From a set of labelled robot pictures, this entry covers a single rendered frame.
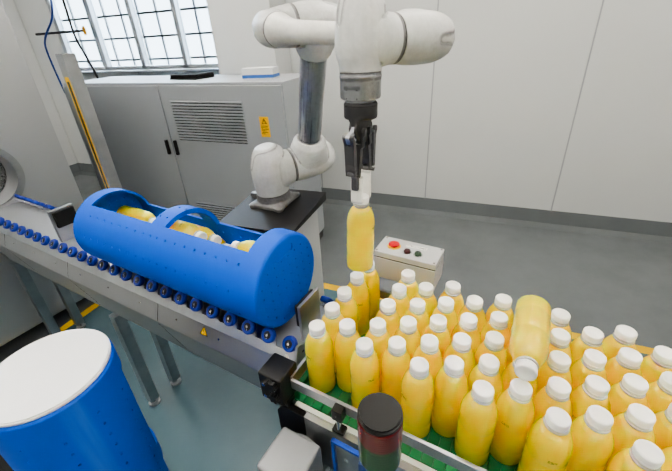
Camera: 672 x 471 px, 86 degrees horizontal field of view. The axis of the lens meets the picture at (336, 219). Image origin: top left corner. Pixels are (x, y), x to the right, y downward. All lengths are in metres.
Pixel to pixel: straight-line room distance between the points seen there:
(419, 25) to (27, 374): 1.20
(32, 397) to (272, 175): 1.04
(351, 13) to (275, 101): 1.87
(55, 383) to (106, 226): 0.54
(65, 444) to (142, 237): 0.56
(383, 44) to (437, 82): 2.76
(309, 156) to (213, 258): 0.73
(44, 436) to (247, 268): 0.56
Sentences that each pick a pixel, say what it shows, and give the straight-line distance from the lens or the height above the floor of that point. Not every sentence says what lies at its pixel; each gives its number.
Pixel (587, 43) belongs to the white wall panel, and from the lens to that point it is 3.56.
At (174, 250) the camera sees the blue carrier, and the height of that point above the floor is 1.18.
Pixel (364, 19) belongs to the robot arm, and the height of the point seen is 1.74.
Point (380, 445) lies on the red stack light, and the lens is 0.57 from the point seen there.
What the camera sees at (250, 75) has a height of 1.48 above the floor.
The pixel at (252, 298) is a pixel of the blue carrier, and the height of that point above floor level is 1.13.
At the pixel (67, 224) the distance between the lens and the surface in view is 2.06.
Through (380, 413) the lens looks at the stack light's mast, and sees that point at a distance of 0.57.
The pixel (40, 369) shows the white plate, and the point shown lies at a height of 1.04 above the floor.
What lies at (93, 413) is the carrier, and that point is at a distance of 1.12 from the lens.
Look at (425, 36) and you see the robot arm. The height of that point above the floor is 1.71.
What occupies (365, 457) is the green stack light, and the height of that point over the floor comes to 1.19.
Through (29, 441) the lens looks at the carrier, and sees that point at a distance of 1.13.
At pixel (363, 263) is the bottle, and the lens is 0.95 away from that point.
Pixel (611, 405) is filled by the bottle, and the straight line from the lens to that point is 0.97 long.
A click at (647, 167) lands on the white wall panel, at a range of 3.89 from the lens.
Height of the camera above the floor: 1.73
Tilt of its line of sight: 27 degrees down
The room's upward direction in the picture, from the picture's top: 3 degrees counter-clockwise
